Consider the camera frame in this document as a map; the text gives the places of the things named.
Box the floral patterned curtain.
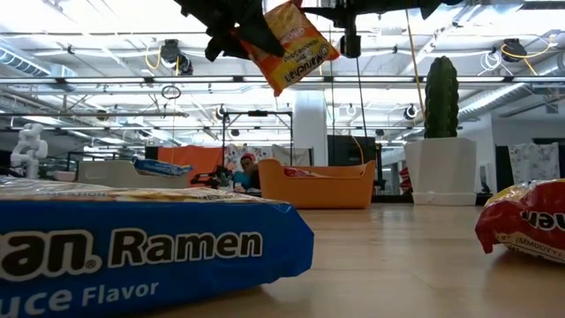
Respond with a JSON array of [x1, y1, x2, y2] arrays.
[[508, 141, 561, 181]]

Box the black ceiling cable reel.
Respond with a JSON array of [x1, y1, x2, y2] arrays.
[[158, 38, 195, 76], [501, 38, 529, 63]]

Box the floral patterned cloth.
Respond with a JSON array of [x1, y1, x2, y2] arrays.
[[224, 144, 275, 173]]

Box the black computer case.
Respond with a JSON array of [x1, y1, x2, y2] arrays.
[[327, 134, 383, 191]]

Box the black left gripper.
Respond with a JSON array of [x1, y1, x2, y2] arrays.
[[174, 0, 286, 62]]

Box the green cactus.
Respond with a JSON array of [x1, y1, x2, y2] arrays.
[[423, 55, 460, 140]]

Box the blue Maruchan ramen pack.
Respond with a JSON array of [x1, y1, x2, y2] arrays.
[[133, 157, 194, 178], [0, 176, 315, 318]]

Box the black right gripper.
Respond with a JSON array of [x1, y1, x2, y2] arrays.
[[303, 0, 442, 58]]

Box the red Maruchan ramen pack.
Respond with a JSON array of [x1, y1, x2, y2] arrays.
[[474, 178, 565, 265], [283, 166, 330, 178]]

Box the black stand frame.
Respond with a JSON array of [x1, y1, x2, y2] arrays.
[[220, 110, 295, 164]]

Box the black aluminium table frame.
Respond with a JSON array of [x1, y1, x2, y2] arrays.
[[370, 193, 493, 207]]

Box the orange plastic bin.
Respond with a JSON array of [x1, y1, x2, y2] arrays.
[[258, 158, 376, 210]]

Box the red fabric partition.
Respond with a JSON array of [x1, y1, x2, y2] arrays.
[[156, 145, 224, 182]]

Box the orange Maruchan ramen pack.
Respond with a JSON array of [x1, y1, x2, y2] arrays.
[[237, 0, 341, 97]]

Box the person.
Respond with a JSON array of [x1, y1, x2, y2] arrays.
[[232, 152, 262, 194]]

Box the white hexagonal plant pot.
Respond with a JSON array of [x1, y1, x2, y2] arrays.
[[403, 136, 478, 207]]

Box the yellow hanging cable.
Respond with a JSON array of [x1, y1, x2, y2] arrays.
[[403, 8, 427, 123]]

